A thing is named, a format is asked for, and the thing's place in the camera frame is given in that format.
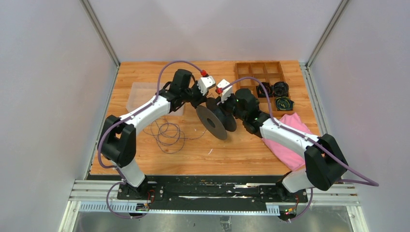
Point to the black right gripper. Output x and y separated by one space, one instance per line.
223 105

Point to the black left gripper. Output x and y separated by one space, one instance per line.
202 98

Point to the dark grey filament spool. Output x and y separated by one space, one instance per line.
214 120

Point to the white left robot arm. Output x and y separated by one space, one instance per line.
118 139

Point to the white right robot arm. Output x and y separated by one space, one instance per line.
324 161

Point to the clear plastic divided tray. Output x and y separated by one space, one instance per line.
140 93

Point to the wooden compartment organizer tray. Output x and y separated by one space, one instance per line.
268 85

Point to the pink cloth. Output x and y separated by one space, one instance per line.
285 152

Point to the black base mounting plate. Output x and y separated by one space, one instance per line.
211 192

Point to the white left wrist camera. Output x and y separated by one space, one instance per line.
205 84

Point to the aluminium corner frame post left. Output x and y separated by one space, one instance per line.
100 31

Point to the aluminium corner frame post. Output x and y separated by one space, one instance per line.
100 31
327 31

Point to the aluminium rail frame front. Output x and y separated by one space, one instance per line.
93 206

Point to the aluminium corner frame post right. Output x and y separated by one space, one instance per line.
327 31

